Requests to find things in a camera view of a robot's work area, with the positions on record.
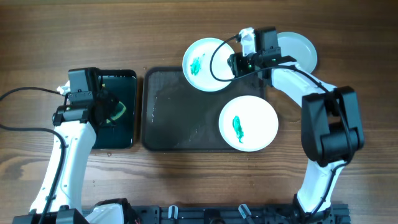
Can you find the pale blue plate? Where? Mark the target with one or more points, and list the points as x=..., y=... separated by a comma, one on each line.
x=300, y=48

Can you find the dark brown serving tray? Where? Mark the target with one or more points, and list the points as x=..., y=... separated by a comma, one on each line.
x=178, y=117

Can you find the white plate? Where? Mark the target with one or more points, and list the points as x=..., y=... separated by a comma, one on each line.
x=248, y=123
x=196, y=64

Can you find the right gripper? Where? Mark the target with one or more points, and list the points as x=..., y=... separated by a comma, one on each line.
x=234, y=64

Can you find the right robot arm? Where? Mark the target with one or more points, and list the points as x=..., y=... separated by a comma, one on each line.
x=331, y=129

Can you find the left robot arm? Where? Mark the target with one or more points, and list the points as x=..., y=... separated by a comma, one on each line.
x=75, y=131

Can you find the black water basin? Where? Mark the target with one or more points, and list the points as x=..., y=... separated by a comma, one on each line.
x=123, y=84

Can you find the white plate top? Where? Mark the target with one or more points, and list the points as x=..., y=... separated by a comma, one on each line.
x=196, y=64

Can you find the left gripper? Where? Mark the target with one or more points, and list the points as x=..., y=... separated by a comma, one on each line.
x=109, y=106

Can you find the green yellow sponge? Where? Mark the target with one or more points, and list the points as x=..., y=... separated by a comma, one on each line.
x=117, y=113

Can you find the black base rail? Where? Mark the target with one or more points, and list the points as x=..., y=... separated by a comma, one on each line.
x=268, y=214

